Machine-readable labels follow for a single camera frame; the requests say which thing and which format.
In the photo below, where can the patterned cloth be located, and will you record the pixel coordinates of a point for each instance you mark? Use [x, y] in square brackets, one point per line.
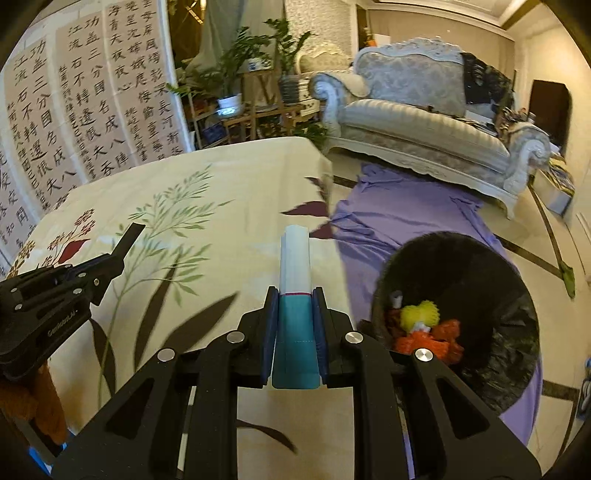
[512, 121]

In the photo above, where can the pile of boxes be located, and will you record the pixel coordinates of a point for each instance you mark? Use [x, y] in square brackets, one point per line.
[556, 189]

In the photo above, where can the green mop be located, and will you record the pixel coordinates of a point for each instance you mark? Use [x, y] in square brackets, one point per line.
[569, 279]

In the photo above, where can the grey green drape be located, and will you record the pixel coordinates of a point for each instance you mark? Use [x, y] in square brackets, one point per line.
[240, 27]

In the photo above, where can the yellow foam fruit net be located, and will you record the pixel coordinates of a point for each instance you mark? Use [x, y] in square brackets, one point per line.
[420, 316]

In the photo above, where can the blue white bag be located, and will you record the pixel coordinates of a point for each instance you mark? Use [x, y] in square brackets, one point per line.
[586, 387]

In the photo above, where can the beige window curtain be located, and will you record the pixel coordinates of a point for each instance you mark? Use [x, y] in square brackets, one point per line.
[438, 27]

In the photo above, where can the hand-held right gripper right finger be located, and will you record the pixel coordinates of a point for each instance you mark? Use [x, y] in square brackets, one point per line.
[321, 341]

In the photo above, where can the leafy plant in white pot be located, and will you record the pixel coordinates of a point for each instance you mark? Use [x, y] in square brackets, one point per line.
[230, 104]

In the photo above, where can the tall plant in dark pot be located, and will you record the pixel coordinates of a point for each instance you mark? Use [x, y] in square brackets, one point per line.
[288, 90]

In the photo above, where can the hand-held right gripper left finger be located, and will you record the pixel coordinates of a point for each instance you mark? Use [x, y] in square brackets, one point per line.
[269, 341]

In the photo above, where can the ornate armchair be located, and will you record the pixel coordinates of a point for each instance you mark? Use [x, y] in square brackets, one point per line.
[323, 61]

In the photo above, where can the orange foam fruit net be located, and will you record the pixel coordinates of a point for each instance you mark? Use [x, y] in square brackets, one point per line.
[450, 339]

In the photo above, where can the purple cloth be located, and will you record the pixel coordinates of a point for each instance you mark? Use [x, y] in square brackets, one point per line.
[392, 207]

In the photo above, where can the calligraphy folding screen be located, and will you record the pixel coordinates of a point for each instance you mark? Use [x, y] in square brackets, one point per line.
[69, 115]

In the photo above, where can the blue white ceramic pot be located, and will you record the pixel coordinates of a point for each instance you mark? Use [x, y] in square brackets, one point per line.
[258, 64]

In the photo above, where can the person's left forearm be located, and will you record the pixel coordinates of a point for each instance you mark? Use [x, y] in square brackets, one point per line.
[37, 406]

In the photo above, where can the white drawer cabinet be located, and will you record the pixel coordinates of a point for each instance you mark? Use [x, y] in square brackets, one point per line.
[310, 107]

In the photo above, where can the small bushy green plant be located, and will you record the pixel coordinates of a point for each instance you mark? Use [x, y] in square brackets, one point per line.
[314, 134]

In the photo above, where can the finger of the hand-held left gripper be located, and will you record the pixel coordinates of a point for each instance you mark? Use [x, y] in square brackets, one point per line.
[46, 279]
[92, 286]

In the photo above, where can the dark wooden cabinet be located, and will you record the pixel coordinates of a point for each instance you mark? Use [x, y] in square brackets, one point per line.
[549, 115]

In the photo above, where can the wooden plant stand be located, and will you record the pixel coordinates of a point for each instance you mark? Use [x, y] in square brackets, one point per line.
[258, 110]

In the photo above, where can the ornate grey sofa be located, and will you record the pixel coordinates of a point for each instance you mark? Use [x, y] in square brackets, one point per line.
[415, 124]

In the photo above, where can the black garment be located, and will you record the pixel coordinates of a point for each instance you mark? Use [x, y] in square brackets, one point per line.
[485, 78]

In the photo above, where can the black trash bin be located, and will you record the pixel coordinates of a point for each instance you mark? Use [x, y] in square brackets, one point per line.
[485, 286]

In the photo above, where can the white teal tube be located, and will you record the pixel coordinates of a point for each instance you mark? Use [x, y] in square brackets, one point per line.
[294, 277]

